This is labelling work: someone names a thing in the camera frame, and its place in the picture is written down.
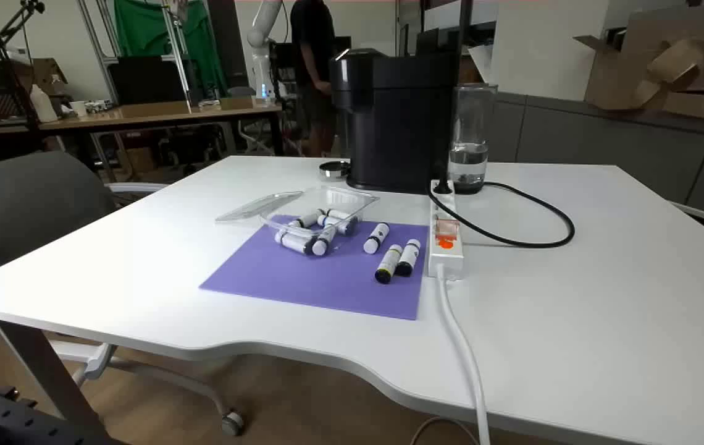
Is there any black coffee machine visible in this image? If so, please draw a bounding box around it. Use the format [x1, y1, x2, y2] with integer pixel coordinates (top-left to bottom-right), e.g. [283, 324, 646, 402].
[330, 47, 462, 194]

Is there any white panel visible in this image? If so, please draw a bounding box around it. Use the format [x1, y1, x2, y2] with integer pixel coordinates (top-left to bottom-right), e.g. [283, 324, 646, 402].
[490, 0, 617, 104]

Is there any clear plastic container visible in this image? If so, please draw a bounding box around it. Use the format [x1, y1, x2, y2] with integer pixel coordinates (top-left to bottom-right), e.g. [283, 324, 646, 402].
[267, 185, 380, 261]

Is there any purple mat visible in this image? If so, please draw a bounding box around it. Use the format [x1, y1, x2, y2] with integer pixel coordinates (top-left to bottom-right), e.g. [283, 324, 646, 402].
[198, 216, 433, 321]

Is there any black power cable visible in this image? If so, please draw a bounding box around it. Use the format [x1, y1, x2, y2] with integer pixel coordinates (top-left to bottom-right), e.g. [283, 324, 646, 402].
[428, 178, 579, 251]

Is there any grey office chair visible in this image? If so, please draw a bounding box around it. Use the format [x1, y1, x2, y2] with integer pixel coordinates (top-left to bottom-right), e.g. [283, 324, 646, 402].
[0, 150, 248, 440]

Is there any grey table leg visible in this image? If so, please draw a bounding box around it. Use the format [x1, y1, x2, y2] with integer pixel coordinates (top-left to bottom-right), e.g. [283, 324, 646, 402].
[0, 320, 118, 445]

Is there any black monitor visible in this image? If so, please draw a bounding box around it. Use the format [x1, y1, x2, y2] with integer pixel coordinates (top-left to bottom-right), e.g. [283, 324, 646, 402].
[106, 54, 193, 106]

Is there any open cardboard box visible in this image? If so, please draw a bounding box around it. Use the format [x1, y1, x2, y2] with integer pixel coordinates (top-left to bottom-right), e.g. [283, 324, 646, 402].
[574, 2, 704, 115]

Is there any round silver drip tray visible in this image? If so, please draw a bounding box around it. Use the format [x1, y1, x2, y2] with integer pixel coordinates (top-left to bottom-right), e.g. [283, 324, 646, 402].
[317, 158, 353, 184]

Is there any green cloth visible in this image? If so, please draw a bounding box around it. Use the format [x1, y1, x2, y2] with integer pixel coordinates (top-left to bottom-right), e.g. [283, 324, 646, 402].
[112, 0, 230, 94]

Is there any white power cable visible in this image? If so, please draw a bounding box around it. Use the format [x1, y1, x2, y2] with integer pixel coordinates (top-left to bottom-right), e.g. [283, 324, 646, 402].
[433, 263, 493, 445]

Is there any person in black clothes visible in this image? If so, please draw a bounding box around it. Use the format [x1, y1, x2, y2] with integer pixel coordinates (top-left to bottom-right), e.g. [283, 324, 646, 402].
[287, 0, 341, 158]

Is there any white power strip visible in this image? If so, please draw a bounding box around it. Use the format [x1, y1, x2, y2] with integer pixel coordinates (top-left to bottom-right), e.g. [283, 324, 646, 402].
[428, 182, 470, 283]

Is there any wooden desk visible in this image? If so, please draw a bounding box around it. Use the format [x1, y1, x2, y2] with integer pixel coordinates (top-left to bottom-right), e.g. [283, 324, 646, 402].
[0, 98, 287, 158]

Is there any long grey cabinet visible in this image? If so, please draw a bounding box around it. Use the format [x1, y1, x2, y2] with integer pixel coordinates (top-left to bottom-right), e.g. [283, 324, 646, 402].
[482, 91, 704, 225]

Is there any glass jar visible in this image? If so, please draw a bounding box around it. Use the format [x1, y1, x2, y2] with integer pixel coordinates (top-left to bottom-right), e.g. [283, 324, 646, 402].
[446, 79, 497, 195]

